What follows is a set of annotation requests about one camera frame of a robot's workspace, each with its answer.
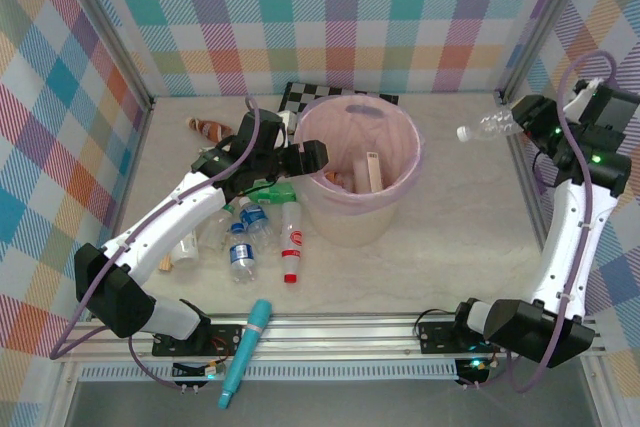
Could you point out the green plastic bottle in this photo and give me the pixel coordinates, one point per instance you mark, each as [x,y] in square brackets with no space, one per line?
[277,193]

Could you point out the blue label water bottle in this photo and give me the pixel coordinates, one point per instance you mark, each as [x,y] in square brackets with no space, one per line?
[252,217]
[242,254]

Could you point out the brown drink bottle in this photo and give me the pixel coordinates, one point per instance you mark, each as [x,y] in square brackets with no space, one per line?
[212,129]

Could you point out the white bottle red cap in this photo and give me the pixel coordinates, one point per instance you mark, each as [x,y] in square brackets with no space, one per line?
[293,242]

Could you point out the clear bottle white cap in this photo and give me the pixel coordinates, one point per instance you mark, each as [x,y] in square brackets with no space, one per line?
[492,123]

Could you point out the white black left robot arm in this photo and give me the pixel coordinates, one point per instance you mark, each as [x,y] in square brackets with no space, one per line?
[160,227]

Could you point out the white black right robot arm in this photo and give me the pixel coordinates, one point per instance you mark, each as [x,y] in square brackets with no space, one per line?
[575,237]

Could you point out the beige plastic bin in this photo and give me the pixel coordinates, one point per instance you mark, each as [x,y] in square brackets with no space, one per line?
[350,227]

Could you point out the black white checkerboard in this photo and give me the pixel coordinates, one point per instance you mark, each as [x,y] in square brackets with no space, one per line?
[300,94]

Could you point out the flat wooden stick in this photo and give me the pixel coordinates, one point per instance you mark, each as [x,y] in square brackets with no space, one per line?
[374,172]

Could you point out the small wooden block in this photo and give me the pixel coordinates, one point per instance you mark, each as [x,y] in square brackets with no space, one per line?
[166,264]

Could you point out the teal marker pen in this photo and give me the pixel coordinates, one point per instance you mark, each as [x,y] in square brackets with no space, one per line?
[247,347]

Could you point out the small electronics board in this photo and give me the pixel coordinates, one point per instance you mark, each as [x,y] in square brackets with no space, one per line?
[192,371]
[475,367]

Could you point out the aluminium frame post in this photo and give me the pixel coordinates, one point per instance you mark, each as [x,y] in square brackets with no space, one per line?
[110,32]
[545,27]

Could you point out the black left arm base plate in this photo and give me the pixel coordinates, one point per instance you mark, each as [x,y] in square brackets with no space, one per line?
[225,334]

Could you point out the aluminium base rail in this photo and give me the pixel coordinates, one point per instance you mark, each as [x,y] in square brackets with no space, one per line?
[350,337]

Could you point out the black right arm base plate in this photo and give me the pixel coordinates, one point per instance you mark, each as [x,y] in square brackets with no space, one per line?
[435,337]

